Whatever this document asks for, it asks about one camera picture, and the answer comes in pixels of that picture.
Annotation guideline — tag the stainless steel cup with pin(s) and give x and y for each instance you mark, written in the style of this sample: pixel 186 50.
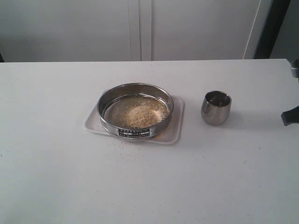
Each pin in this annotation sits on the stainless steel cup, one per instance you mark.
pixel 216 107

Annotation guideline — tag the round steel mesh sieve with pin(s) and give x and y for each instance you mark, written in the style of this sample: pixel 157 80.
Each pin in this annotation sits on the round steel mesh sieve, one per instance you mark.
pixel 133 89

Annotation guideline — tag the yellow grain mixture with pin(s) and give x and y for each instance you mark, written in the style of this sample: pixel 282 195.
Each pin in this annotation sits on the yellow grain mixture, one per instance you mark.
pixel 136 118

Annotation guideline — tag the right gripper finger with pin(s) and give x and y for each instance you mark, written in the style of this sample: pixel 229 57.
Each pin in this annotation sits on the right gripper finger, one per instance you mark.
pixel 290 117

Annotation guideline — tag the white rectangular plastic tray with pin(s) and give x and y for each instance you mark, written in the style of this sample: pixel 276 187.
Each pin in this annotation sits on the white rectangular plastic tray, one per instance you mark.
pixel 169 136

